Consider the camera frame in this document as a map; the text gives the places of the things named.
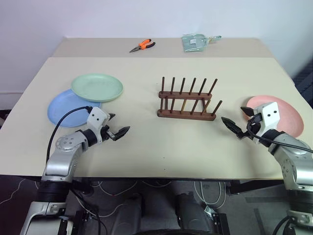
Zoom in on white floor cable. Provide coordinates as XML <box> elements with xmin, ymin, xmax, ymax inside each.
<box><xmin>96</xmin><ymin>180</ymin><xmax>139</xmax><ymax>197</ymax></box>
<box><xmin>0</xmin><ymin>178</ymin><xmax>27</xmax><ymax>205</ymax></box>
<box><xmin>194</xmin><ymin>180</ymin><xmax>226</xmax><ymax>209</ymax></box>

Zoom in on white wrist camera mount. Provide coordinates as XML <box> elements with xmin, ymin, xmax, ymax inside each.
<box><xmin>253</xmin><ymin>101</ymin><xmax>280</xmax><ymax>144</ymax></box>
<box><xmin>87</xmin><ymin>106</ymin><xmax>110</xmax><ymax>144</ymax></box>

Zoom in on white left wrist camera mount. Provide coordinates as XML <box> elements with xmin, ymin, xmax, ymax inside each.
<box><xmin>87</xmin><ymin>106</ymin><xmax>110</xmax><ymax>144</ymax></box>

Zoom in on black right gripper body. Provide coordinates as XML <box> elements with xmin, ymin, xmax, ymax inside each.
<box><xmin>238</xmin><ymin>113</ymin><xmax>266</xmax><ymax>141</ymax></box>

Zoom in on red plate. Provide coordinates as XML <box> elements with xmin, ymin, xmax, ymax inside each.
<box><xmin>246</xmin><ymin>95</ymin><xmax>305</xmax><ymax>138</ymax></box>

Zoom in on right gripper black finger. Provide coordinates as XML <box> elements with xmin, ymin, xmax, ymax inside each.
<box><xmin>221</xmin><ymin>117</ymin><xmax>245</xmax><ymax>138</ymax></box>
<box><xmin>240</xmin><ymin>106</ymin><xmax>255</xmax><ymax>120</ymax></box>

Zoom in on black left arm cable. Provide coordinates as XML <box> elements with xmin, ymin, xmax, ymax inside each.
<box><xmin>45</xmin><ymin>105</ymin><xmax>92</xmax><ymax>163</ymax></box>

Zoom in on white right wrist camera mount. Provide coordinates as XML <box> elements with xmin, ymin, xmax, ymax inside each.
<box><xmin>253</xmin><ymin>101</ymin><xmax>280</xmax><ymax>144</ymax></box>

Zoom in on orange handled pliers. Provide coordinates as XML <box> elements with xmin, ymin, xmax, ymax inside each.
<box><xmin>129</xmin><ymin>39</ymin><xmax>156</xmax><ymax>53</ymax></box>

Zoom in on black floor cable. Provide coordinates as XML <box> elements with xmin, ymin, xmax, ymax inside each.
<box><xmin>69</xmin><ymin>188</ymin><xmax>101</xmax><ymax>235</ymax></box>

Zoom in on blue plate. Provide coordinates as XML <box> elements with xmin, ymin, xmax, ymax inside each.
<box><xmin>47</xmin><ymin>88</ymin><xmax>102</xmax><ymax>128</ymax></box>

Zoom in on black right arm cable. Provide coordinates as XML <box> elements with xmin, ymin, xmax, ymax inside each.
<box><xmin>246</xmin><ymin>117</ymin><xmax>313</xmax><ymax>155</ymax></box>

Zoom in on black ribbed floor object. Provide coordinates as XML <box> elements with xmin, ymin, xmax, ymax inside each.
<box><xmin>291</xmin><ymin>60</ymin><xmax>313</xmax><ymax>109</ymax></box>

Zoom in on clear green plastic packet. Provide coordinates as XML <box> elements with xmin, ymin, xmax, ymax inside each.
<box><xmin>181</xmin><ymin>34</ymin><xmax>223</xmax><ymax>54</ymax></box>

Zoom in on green plate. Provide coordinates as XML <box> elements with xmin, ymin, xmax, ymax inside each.
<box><xmin>70</xmin><ymin>72</ymin><xmax>124</xmax><ymax>103</ymax></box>

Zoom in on dark rounded robot leg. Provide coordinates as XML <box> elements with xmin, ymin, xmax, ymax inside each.
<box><xmin>109</xmin><ymin>192</ymin><xmax>145</xmax><ymax>235</ymax></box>
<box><xmin>175</xmin><ymin>192</ymin><xmax>217</xmax><ymax>235</ymax></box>

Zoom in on black table frame bar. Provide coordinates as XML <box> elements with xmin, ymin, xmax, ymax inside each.
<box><xmin>229</xmin><ymin>180</ymin><xmax>287</xmax><ymax>196</ymax></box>

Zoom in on wooden dish rack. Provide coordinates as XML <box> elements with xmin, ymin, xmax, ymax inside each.
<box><xmin>156</xmin><ymin>76</ymin><xmax>223</xmax><ymax>122</ymax></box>

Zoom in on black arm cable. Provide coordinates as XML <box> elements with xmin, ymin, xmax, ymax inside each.
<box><xmin>45</xmin><ymin>105</ymin><xmax>92</xmax><ymax>163</ymax></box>
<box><xmin>246</xmin><ymin>117</ymin><xmax>313</xmax><ymax>155</ymax></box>

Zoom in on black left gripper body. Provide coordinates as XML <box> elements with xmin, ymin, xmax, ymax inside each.
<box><xmin>100</xmin><ymin>124</ymin><xmax>116</xmax><ymax>142</ymax></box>

